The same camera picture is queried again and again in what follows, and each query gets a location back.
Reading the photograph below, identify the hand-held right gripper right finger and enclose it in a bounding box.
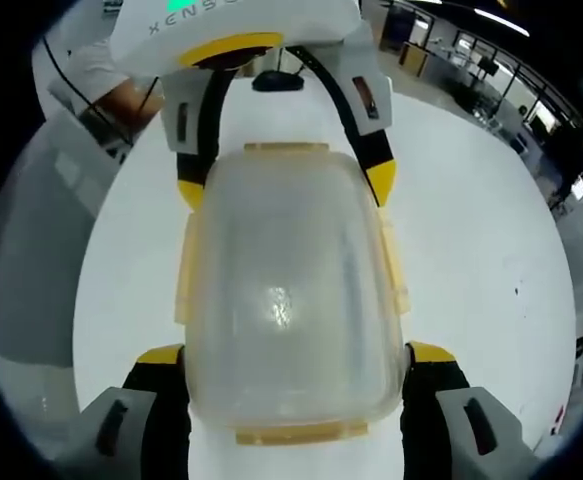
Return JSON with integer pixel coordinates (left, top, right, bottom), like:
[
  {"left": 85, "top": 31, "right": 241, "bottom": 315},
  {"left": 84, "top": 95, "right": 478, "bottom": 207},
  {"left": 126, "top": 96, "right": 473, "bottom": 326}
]
[{"left": 400, "top": 339, "right": 540, "bottom": 480}]

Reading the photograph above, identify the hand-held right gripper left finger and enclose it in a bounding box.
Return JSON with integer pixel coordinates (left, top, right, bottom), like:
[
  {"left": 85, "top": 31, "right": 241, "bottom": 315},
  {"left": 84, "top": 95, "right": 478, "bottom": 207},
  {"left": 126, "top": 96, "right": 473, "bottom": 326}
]
[{"left": 78, "top": 342, "right": 193, "bottom": 480}]

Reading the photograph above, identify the clear plastic buckle container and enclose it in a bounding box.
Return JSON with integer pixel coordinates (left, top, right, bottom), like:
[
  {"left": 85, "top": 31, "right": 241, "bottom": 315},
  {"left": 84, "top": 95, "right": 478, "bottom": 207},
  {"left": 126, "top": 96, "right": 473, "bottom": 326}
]
[{"left": 172, "top": 141, "right": 413, "bottom": 447}]

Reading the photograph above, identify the black computer mouse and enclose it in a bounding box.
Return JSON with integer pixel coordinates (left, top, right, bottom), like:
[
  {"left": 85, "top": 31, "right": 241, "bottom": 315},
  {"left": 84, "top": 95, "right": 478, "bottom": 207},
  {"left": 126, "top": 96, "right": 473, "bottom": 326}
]
[{"left": 250, "top": 70, "right": 306, "bottom": 93}]

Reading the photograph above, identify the wooden cabinet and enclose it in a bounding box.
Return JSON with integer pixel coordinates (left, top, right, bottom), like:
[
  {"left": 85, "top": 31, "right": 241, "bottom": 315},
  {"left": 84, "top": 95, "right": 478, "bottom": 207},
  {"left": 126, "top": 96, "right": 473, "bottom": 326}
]
[{"left": 401, "top": 41, "right": 431, "bottom": 80}]

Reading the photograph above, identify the white shirt sleeve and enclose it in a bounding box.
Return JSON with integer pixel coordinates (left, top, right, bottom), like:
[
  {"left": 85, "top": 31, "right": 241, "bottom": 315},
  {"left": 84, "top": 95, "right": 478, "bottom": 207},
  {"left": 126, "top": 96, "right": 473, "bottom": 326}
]
[{"left": 65, "top": 38, "right": 132, "bottom": 104}]

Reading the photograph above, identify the small red object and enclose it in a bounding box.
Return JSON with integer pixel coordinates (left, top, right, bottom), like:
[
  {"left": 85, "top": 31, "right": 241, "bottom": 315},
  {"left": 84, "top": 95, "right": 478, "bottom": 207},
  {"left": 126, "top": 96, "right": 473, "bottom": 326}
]
[{"left": 549, "top": 405, "right": 568, "bottom": 436}]

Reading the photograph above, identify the grey mesh office chair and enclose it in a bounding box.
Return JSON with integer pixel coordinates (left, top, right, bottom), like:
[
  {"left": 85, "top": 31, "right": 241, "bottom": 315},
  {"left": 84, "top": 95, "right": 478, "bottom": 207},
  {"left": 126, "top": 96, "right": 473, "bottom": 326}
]
[{"left": 0, "top": 107, "right": 100, "bottom": 371}]

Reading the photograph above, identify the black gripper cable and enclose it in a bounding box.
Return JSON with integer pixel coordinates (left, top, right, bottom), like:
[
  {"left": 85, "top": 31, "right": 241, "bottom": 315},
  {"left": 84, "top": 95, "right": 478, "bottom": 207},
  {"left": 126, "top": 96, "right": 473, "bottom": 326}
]
[{"left": 43, "top": 37, "right": 138, "bottom": 151}]

